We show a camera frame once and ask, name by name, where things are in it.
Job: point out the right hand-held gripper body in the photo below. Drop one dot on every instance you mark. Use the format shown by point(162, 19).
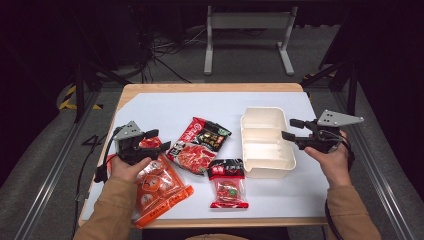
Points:
point(325, 140)

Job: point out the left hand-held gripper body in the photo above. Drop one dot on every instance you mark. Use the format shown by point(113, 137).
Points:
point(128, 133)

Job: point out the cream divided plastic container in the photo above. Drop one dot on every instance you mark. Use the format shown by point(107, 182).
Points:
point(266, 143)

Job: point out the red and black seasoning packet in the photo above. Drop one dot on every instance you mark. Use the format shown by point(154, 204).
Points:
point(198, 146)

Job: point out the large orange seasoning packet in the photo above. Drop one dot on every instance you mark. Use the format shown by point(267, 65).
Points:
point(160, 190)

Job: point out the person's right hand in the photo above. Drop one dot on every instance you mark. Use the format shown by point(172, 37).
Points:
point(335, 166)

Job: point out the person's left hand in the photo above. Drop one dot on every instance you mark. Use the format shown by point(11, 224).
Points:
point(125, 170)

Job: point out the white table mat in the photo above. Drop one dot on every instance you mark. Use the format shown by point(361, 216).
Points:
point(186, 106)

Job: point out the black tripod stand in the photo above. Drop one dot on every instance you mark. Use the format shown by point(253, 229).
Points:
point(346, 76)
point(80, 90)

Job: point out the yellow and black floor tape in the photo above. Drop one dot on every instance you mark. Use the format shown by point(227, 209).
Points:
point(68, 100)

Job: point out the small red seasoning packet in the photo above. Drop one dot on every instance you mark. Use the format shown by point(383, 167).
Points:
point(229, 186)

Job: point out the grey metal stand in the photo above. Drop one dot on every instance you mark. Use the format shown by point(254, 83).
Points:
point(250, 20)

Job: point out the aluminium rail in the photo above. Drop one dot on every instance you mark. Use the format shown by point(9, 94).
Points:
point(53, 173)
point(376, 173)

